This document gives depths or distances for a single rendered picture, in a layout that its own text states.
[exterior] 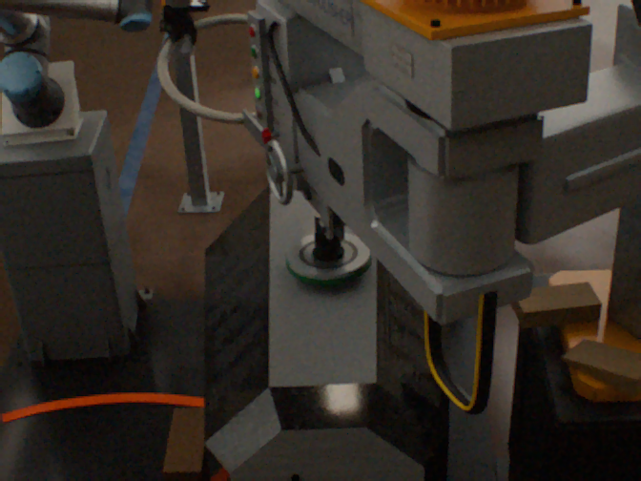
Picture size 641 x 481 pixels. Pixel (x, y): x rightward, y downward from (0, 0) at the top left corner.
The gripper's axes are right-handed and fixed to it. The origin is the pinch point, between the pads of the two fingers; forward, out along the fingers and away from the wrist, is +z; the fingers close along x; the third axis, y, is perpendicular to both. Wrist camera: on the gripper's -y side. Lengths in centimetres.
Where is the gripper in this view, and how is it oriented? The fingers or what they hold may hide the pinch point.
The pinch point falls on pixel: (183, 48)
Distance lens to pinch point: 296.8
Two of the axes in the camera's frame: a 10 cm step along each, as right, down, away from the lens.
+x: 7.9, 5.3, -3.2
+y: -6.1, 5.8, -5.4
